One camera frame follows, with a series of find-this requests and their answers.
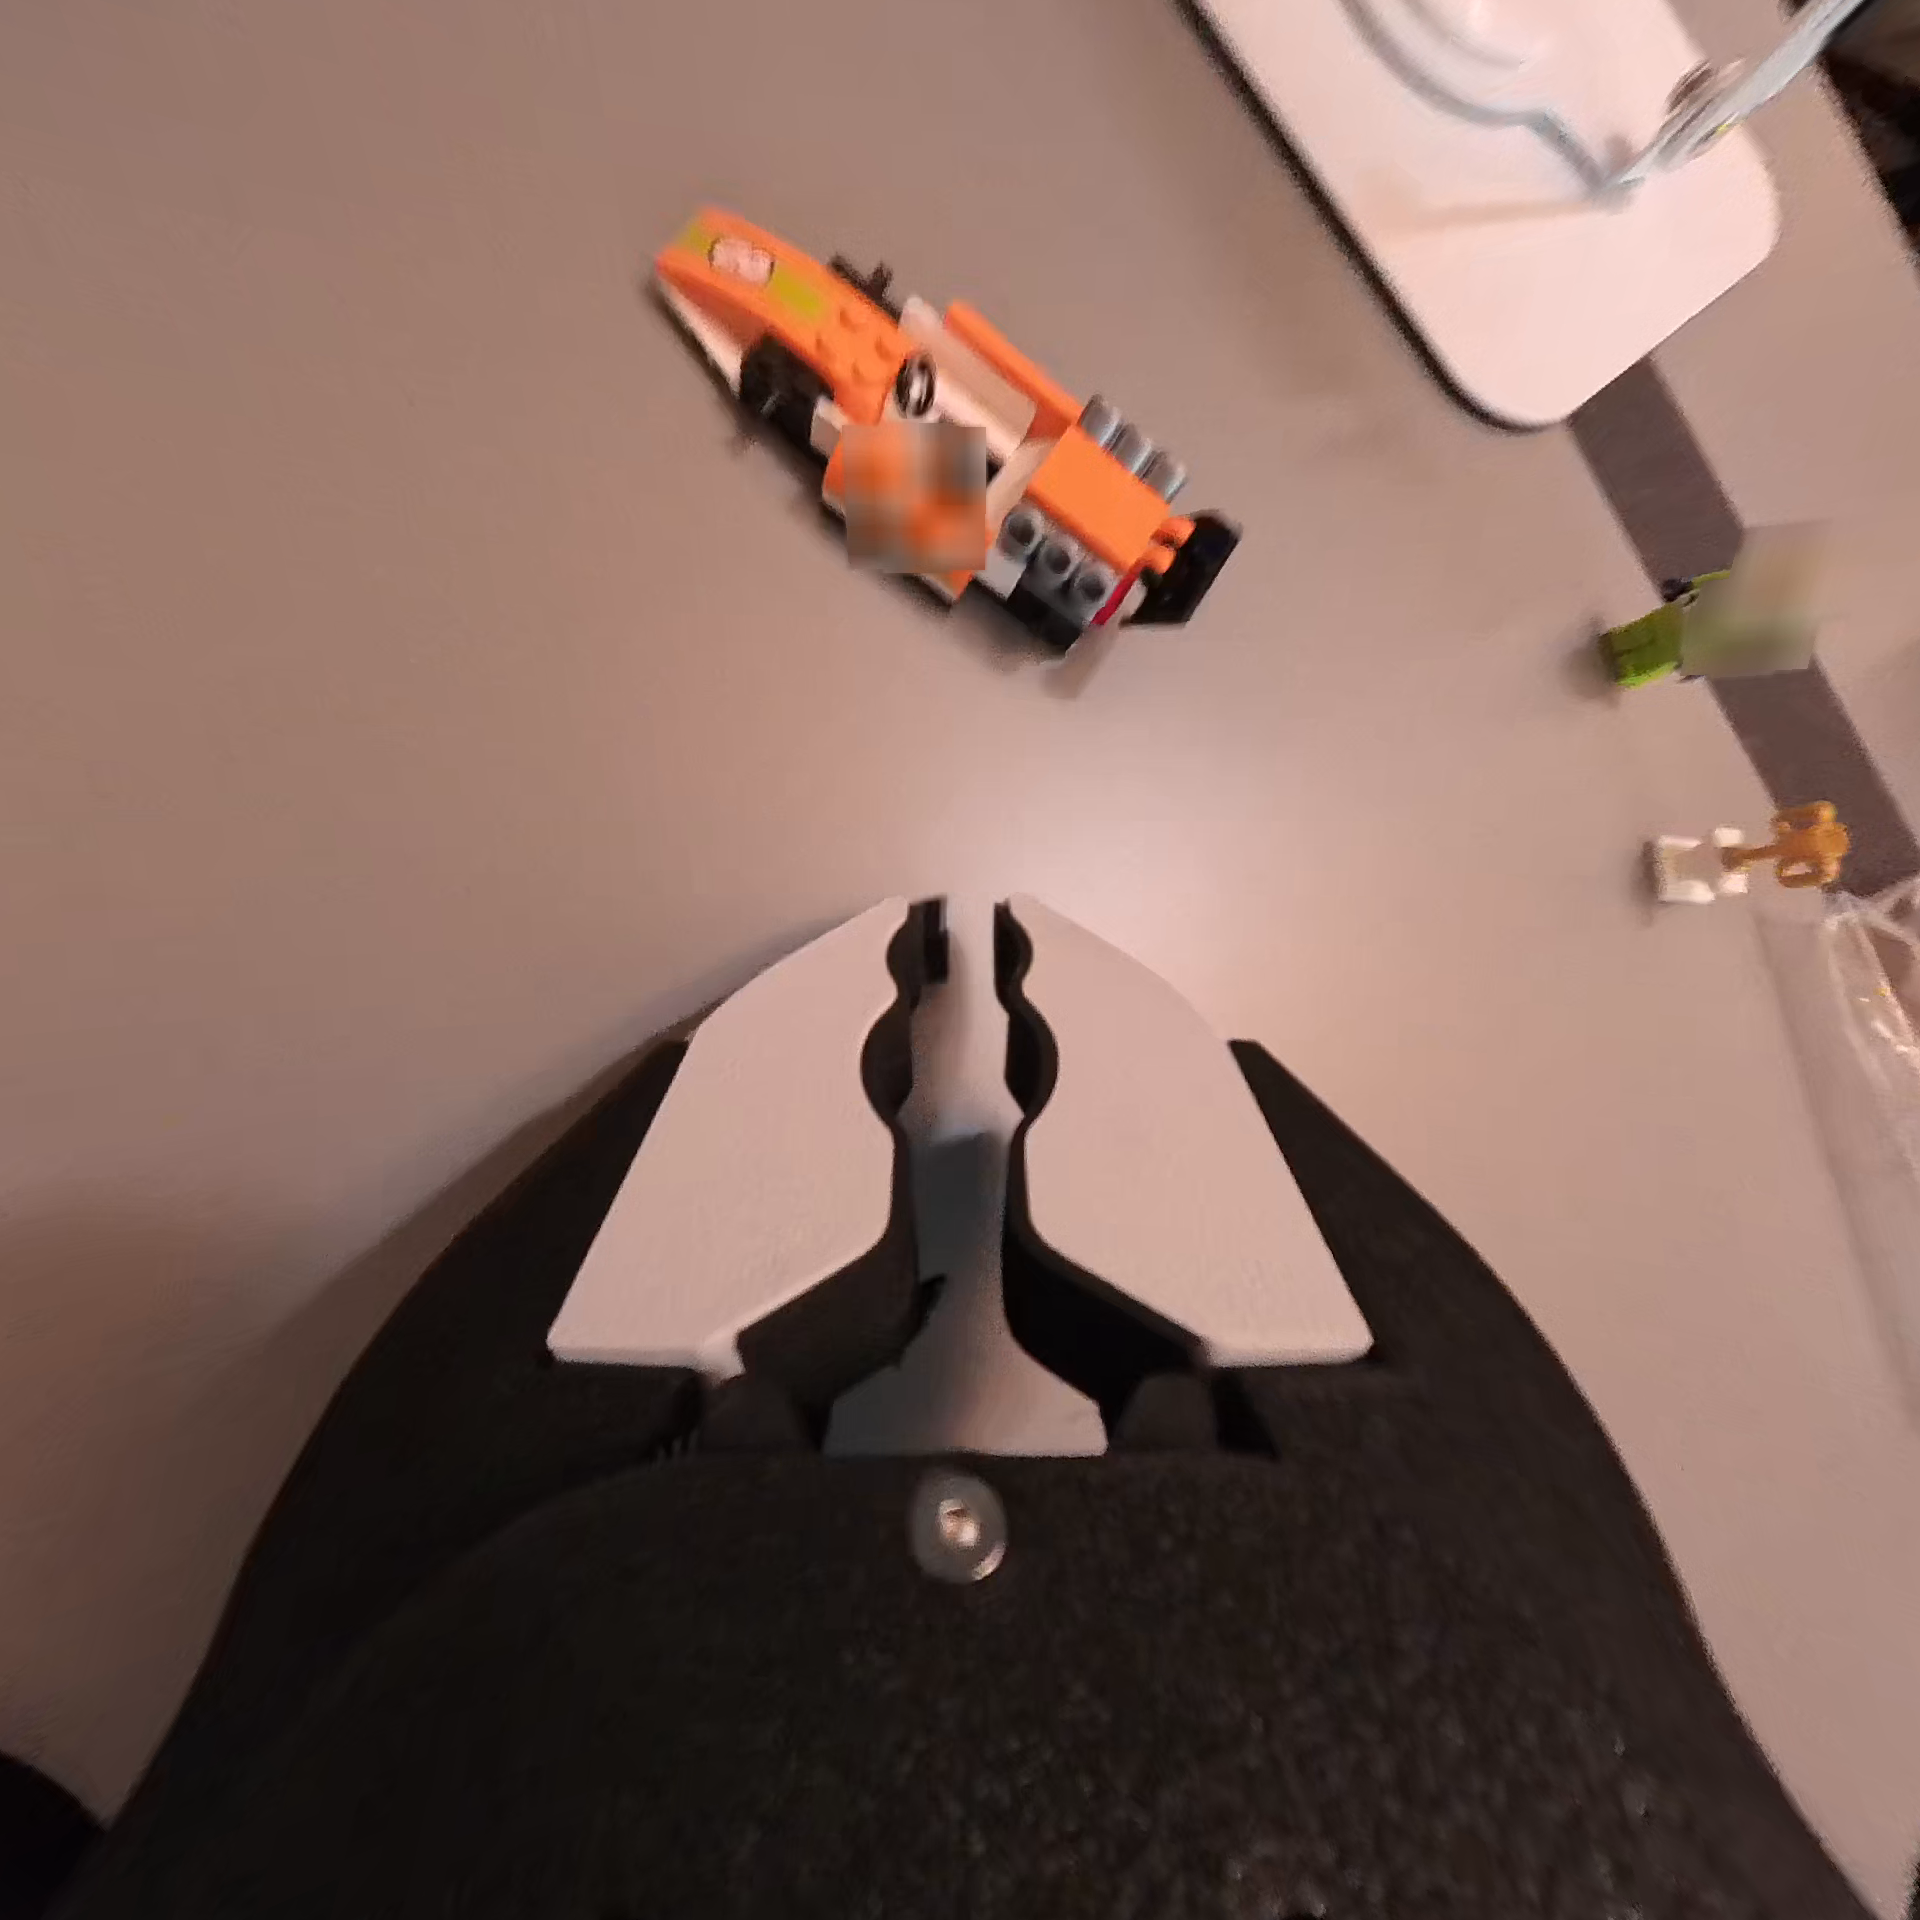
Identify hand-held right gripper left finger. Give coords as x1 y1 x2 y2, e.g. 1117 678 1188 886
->
549 896 948 1402

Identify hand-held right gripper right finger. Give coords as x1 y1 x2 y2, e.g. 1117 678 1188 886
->
993 896 1374 1406

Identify orange white lego car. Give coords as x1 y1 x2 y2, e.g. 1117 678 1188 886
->
647 205 1249 635

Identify white book stand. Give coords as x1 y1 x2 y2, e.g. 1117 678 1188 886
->
1185 0 1920 431

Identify small gold trophy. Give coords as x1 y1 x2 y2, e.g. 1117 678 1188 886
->
1642 797 1857 913

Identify green minifigure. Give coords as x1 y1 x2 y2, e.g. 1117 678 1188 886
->
1598 583 1742 695

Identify black textured pad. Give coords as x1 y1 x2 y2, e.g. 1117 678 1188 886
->
0 1753 107 1920

